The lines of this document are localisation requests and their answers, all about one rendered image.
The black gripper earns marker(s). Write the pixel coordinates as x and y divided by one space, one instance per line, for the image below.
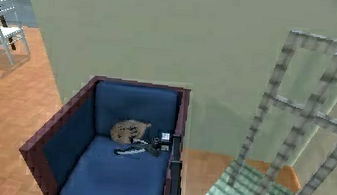
156 145

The blue armchair maroon frame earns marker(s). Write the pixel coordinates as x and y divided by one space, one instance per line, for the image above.
116 178

